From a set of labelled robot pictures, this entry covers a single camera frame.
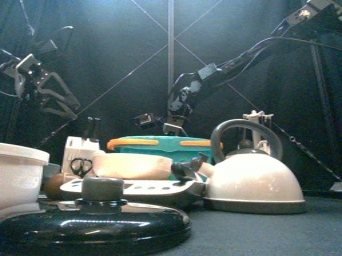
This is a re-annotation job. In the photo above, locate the teal basket with orange rim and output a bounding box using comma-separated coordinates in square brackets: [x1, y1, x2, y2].
[106, 134, 225, 165]

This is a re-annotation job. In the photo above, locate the white toy knife block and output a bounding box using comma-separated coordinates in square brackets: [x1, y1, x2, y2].
[61, 116, 107, 178]

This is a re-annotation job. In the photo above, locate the white toy stove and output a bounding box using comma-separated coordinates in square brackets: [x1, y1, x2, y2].
[59, 177, 208, 210]

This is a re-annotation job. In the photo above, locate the white toy pot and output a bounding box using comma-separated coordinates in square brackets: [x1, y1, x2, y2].
[0, 142, 51, 221]

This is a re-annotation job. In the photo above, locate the brown toy food ball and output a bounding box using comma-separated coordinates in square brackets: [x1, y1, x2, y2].
[43, 172, 73, 201]

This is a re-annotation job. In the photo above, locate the black pot lid grey knob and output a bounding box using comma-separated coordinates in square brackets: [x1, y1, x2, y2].
[0, 176, 193, 256]

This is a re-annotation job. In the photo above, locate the grey vertical frame pole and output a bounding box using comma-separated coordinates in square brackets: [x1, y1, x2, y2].
[167, 0, 176, 95]

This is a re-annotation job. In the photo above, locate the white toy kettle grey handle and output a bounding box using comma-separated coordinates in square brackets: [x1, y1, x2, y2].
[198, 118, 309, 215]

